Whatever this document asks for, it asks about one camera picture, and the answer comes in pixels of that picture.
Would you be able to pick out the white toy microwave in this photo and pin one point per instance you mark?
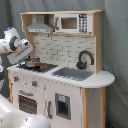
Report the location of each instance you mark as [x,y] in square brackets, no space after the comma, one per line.
[73,23]

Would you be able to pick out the left red stove knob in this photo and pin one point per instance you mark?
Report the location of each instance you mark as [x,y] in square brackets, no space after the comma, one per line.
[16,78]

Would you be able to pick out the black toy stovetop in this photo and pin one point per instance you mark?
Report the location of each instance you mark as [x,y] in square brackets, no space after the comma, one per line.
[43,67]

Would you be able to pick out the white oven door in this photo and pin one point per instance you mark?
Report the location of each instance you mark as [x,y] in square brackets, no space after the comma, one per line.
[28,100]

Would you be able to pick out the right red stove knob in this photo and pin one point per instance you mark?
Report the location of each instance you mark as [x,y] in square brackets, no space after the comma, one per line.
[34,83]

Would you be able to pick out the wooden toy kitchen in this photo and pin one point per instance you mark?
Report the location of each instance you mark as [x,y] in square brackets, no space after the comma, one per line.
[62,49]

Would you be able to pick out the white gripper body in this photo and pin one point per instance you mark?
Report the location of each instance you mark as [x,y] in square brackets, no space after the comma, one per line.
[24,49]

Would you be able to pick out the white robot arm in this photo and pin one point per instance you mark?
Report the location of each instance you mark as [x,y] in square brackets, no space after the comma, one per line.
[11,117]

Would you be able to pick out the silver metal pot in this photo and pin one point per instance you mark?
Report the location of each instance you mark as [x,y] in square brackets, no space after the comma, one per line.
[32,62]

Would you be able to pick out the grey range hood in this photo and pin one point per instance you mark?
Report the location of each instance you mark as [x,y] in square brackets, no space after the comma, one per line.
[40,26]

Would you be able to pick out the red stove knob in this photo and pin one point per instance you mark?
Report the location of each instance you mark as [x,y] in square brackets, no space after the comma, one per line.
[16,78]
[34,83]

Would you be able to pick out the black toy faucet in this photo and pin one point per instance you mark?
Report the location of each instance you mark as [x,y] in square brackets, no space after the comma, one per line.
[82,63]

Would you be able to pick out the grey toy sink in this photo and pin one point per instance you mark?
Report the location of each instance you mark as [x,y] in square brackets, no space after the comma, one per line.
[73,74]

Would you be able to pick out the white cabinet door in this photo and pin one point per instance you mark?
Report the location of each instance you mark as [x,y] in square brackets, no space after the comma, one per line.
[63,105]

